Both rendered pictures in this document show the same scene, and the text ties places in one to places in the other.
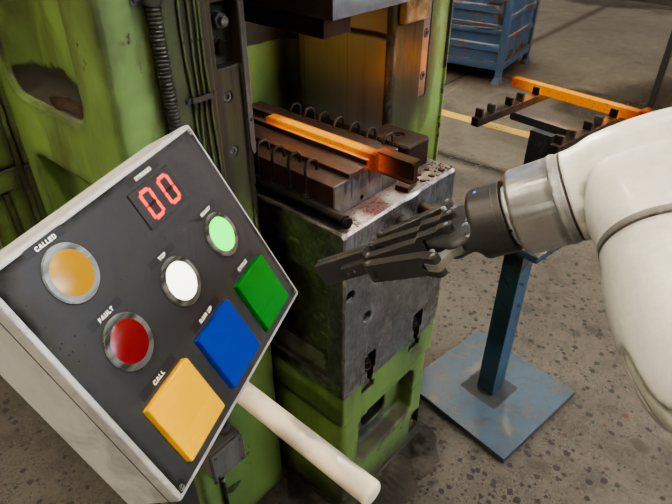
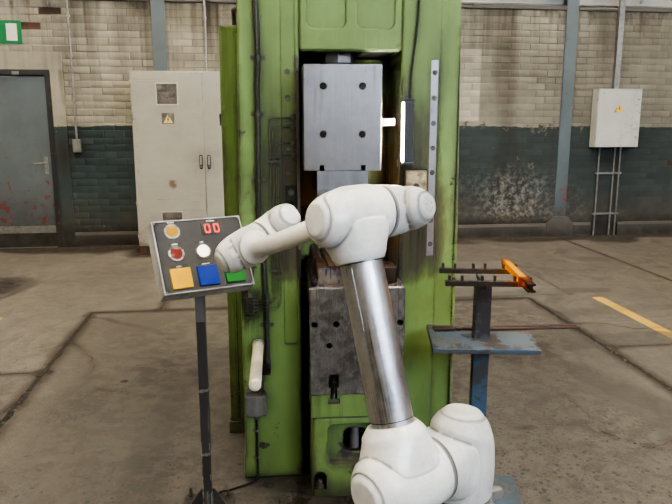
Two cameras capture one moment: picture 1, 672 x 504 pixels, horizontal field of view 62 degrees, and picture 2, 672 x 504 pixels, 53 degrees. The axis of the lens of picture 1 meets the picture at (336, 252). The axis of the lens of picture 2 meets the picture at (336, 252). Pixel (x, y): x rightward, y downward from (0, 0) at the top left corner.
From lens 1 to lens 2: 205 cm
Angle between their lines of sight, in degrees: 46
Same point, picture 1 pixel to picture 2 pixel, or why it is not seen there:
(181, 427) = (175, 279)
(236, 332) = (212, 273)
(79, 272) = (173, 232)
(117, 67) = (242, 200)
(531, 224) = not seen: hidden behind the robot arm
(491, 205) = not seen: hidden behind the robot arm
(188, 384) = (185, 272)
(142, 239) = (197, 235)
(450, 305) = (515, 460)
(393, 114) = (403, 259)
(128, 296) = (183, 244)
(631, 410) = not seen: outside the picture
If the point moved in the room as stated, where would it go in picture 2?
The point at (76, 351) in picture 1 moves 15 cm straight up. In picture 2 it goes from (161, 246) to (159, 204)
